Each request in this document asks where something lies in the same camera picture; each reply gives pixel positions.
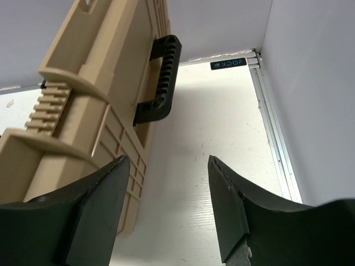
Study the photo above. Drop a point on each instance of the small white debris piece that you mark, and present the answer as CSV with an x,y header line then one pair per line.
x,y
9,104

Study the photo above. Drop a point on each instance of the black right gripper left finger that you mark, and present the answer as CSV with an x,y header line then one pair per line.
x,y
73,225

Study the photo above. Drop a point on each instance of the tan plastic toolbox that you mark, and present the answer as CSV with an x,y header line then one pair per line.
x,y
109,75

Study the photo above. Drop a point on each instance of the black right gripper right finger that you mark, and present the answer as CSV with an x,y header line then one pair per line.
x,y
257,227

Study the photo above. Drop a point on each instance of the aluminium table frame rail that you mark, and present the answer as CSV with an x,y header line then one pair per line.
x,y
276,141

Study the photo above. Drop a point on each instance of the blue XDOF label sticker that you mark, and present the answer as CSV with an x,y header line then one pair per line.
x,y
224,64

